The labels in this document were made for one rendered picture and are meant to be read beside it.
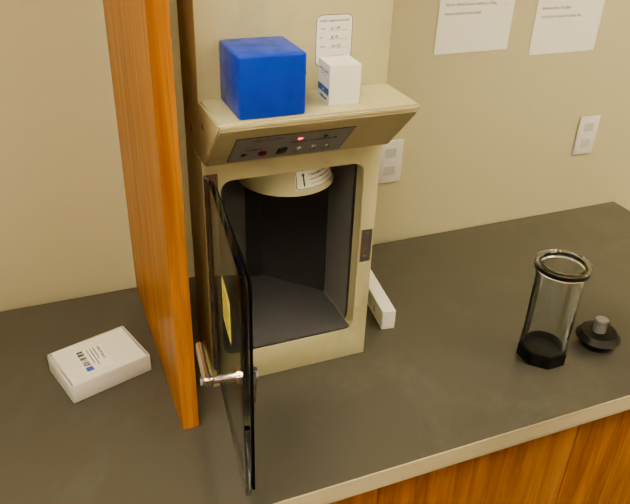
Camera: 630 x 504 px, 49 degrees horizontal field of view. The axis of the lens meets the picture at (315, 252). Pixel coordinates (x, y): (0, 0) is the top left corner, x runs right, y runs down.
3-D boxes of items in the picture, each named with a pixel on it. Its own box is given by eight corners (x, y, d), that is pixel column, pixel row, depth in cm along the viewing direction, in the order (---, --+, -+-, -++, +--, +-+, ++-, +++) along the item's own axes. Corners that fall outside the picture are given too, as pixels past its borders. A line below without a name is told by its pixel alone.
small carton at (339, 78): (317, 95, 108) (318, 56, 105) (347, 93, 109) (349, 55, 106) (328, 105, 104) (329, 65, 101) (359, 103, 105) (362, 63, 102)
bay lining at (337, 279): (196, 285, 150) (186, 130, 132) (307, 264, 158) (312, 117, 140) (227, 352, 130) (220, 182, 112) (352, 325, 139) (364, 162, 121)
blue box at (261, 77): (220, 99, 104) (217, 39, 100) (282, 93, 108) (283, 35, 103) (239, 121, 97) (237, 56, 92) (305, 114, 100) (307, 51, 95)
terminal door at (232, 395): (221, 371, 129) (211, 176, 109) (251, 500, 104) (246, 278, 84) (216, 372, 129) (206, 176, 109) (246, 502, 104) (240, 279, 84)
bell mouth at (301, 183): (226, 164, 132) (225, 136, 129) (312, 153, 138) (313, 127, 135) (254, 203, 118) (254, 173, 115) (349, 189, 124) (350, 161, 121)
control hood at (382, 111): (199, 161, 109) (196, 100, 104) (382, 139, 120) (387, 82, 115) (219, 191, 100) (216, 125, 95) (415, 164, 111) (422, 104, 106)
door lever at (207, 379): (229, 347, 105) (228, 333, 103) (240, 388, 97) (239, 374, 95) (193, 352, 103) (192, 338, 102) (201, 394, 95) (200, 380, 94)
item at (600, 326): (563, 335, 151) (570, 310, 148) (597, 327, 154) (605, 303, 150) (592, 361, 144) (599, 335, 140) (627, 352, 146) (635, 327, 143)
